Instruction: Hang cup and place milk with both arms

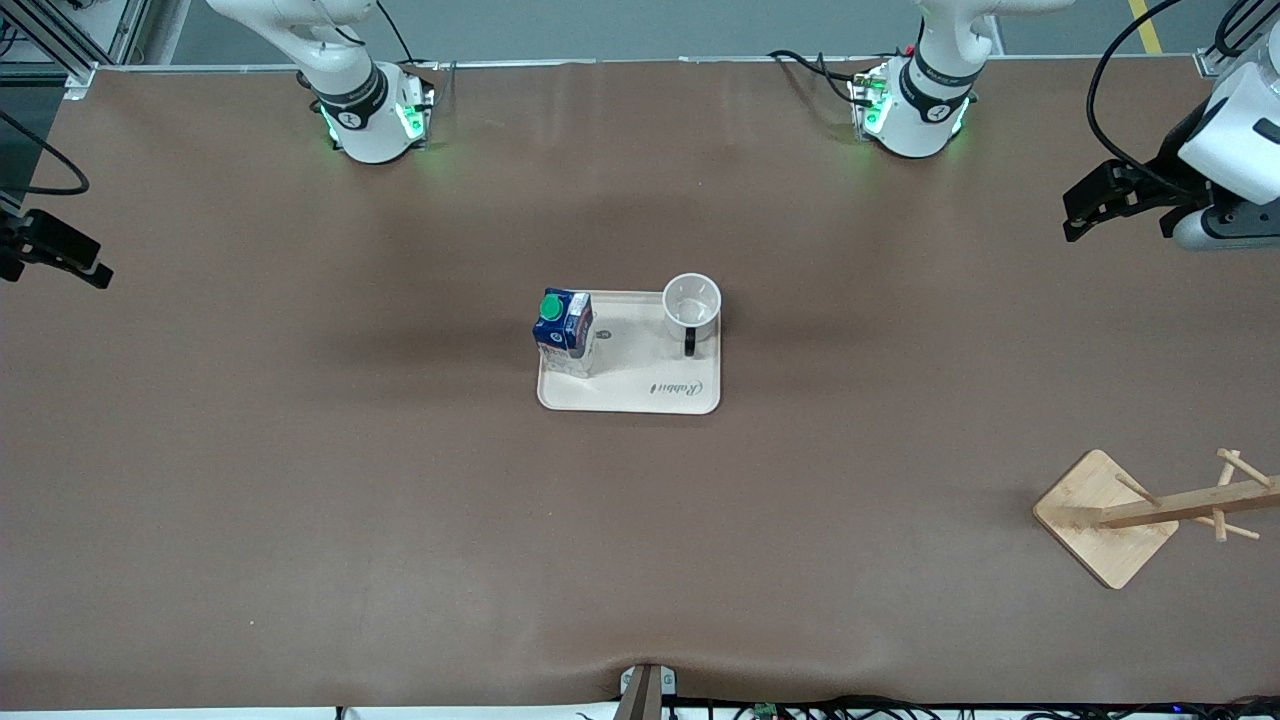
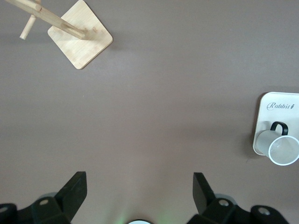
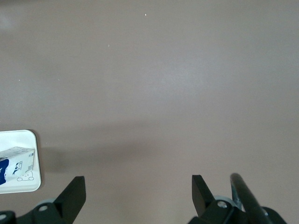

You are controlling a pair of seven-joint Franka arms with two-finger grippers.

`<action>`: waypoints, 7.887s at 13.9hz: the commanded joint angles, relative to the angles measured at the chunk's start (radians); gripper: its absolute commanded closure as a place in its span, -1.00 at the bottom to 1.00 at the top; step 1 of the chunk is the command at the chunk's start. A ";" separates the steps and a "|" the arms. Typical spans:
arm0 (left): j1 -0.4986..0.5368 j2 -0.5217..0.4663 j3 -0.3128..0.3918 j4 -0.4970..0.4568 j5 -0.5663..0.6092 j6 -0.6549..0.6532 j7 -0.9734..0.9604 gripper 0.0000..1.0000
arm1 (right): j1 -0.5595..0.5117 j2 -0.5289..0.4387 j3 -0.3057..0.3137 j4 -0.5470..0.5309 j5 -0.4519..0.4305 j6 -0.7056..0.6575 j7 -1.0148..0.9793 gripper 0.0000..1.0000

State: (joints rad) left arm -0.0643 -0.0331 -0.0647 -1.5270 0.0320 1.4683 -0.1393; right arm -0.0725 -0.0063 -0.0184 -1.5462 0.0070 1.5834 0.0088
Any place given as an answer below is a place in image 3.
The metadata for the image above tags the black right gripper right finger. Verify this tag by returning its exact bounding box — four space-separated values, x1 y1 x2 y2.
188 175 249 224

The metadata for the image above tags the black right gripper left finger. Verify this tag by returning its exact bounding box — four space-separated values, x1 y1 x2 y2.
14 176 86 224

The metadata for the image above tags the blue white milk carton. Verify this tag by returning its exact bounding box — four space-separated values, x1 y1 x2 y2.
0 146 36 186

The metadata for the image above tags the cream rectangular plastic tray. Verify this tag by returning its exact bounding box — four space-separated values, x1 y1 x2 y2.
0 129 42 194

